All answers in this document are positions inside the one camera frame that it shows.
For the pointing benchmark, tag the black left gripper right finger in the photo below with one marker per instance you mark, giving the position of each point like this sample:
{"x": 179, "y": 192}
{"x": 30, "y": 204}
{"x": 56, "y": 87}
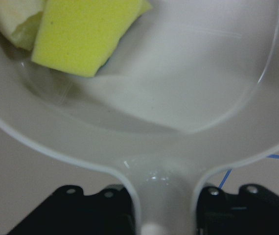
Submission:
{"x": 254, "y": 210}

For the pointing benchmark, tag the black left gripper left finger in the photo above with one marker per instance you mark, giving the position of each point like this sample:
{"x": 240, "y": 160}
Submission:
{"x": 68, "y": 211}

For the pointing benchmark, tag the beige plastic dustpan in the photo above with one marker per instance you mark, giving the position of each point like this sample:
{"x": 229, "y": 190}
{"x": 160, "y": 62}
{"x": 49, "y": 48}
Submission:
{"x": 191, "y": 90}

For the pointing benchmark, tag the yellow-green sponge block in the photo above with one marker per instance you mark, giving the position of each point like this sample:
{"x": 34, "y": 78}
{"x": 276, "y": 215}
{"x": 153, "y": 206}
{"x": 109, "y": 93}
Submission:
{"x": 79, "y": 36}

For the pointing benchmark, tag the pale melon slice toy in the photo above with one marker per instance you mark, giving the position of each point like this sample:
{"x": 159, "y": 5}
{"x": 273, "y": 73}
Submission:
{"x": 20, "y": 21}

